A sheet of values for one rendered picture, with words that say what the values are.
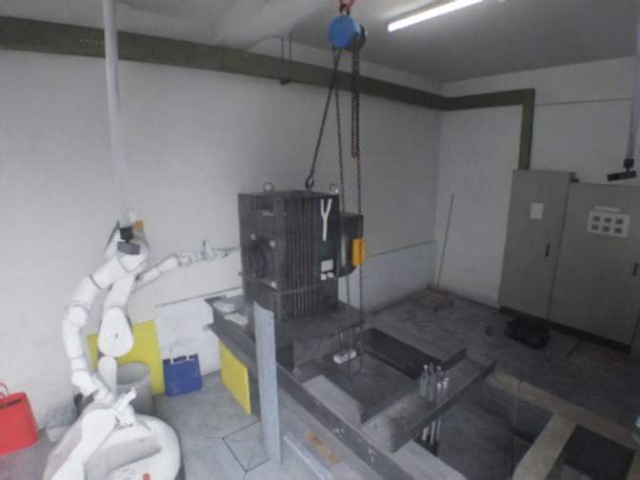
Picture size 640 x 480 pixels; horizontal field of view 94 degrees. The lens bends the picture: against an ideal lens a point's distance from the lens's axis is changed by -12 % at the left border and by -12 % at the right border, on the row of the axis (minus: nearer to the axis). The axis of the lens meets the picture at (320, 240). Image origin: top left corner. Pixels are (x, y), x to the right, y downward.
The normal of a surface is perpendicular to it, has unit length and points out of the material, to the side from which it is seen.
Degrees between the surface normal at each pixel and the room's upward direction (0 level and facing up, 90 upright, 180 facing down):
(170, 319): 90
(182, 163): 90
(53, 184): 90
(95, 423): 90
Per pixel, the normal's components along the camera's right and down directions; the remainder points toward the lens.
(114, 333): 0.56, 0.19
